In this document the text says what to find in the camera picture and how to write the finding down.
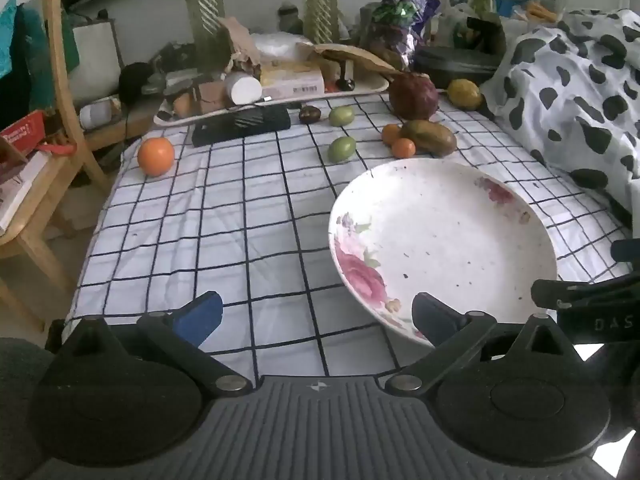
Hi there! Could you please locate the dark red pomegranate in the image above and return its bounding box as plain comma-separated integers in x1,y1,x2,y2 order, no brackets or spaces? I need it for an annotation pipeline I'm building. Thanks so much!
388,73,440,121

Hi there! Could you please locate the teal cloth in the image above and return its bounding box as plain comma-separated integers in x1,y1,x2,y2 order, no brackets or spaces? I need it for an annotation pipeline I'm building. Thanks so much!
0,0,81,80

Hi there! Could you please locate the cow print blanket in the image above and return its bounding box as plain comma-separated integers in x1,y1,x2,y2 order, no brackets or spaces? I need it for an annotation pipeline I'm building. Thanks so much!
481,8,640,237

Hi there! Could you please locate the white cylindrical jar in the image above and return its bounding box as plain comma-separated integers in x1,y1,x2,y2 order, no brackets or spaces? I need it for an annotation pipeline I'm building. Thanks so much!
223,72,263,107

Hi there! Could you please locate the black ribbed flat box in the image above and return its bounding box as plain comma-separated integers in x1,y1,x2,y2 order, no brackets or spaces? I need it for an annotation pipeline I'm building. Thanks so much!
192,104,292,149

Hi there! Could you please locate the black zipped case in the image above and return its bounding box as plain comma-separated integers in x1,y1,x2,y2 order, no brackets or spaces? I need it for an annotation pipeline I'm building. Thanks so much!
414,46,502,89

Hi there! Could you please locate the tall ribbed glass vase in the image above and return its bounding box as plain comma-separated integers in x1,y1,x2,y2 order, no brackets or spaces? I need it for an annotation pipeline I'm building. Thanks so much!
183,0,227,77
294,0,342,46

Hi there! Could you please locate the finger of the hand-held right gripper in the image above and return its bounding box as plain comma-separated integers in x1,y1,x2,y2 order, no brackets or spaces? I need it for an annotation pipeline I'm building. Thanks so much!
530,276,640,312
611,239,640,264

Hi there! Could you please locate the white oblong tray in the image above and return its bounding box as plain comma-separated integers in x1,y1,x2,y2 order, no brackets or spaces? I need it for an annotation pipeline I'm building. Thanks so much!
153,75,390,127

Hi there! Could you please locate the white floral plate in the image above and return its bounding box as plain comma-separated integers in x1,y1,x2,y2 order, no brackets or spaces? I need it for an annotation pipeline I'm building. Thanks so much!
328,158,559,349

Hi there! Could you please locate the green round fruit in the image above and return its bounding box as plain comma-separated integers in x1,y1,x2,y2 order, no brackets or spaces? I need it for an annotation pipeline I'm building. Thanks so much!
328,105,356,128
327,136,357,165

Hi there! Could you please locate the purple foil bouquet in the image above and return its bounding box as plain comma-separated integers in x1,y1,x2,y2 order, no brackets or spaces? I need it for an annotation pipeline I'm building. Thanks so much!
369,0,442,69

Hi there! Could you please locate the small cardboard box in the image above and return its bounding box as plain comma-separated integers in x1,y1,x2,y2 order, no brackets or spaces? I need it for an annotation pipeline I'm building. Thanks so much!
192,80,227,115

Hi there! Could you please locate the brown paper bag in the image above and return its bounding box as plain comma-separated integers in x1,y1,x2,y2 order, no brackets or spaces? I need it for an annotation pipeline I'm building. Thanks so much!
299,43,402,78

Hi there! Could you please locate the black checked white tablecloth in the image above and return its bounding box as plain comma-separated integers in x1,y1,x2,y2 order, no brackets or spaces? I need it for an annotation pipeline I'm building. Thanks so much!
65,89,640,377

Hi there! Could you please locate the black round object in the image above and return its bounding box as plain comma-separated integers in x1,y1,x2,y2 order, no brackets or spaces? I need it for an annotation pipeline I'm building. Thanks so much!
118,62,154,108

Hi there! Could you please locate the pale yellow carton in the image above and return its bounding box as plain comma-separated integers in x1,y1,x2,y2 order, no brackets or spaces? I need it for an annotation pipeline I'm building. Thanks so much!
259,61,325,100

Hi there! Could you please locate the large orange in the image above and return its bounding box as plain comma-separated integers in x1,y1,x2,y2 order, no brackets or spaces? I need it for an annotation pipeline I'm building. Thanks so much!
137,137,176,177

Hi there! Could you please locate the yellow round fruit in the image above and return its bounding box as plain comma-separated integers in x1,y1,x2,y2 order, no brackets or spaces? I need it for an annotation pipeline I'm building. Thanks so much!
446,79,482,111

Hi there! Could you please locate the wooden chair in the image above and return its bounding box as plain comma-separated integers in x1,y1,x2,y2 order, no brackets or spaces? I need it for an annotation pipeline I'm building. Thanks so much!
0,0,112,333

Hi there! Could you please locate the green brown mango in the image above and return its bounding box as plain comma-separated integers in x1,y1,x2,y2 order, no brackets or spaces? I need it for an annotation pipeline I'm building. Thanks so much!
400,119,458,157

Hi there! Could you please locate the red box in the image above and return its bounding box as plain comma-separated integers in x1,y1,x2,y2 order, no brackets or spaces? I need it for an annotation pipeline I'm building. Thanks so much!
0,110,76,162

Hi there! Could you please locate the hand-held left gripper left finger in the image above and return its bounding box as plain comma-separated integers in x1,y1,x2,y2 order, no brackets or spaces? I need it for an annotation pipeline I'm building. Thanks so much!
61,290,253,397

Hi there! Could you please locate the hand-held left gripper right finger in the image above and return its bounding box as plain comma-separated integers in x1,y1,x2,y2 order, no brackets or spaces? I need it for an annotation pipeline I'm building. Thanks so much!
385,292,584,396

